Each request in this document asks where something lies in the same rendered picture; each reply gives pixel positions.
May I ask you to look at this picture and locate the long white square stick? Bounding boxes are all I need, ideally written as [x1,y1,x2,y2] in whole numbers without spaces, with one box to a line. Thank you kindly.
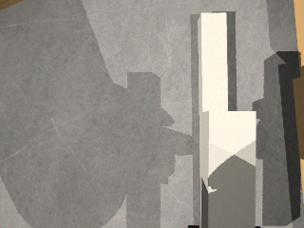
[198,13,228,228]

